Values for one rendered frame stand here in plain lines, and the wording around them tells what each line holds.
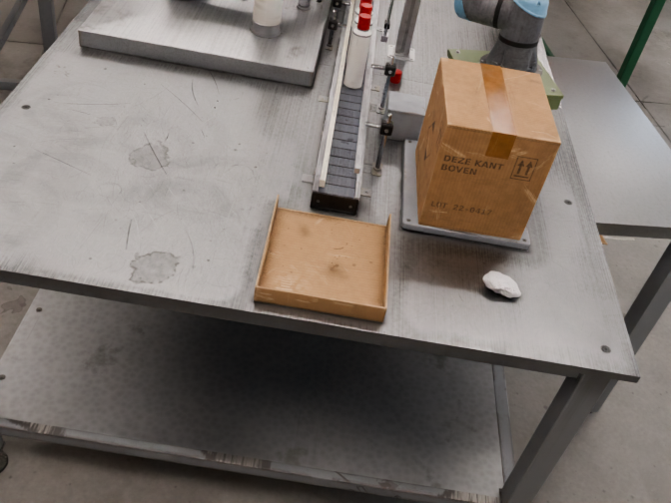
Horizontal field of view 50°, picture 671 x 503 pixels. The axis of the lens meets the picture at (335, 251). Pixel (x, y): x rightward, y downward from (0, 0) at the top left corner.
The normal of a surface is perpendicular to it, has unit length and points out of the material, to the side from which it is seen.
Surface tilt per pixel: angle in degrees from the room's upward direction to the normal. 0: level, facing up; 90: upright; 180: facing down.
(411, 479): 0
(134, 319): 0
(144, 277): 0
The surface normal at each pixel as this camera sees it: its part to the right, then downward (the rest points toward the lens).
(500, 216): -0.06, 0.66
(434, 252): 0.15, -0.73
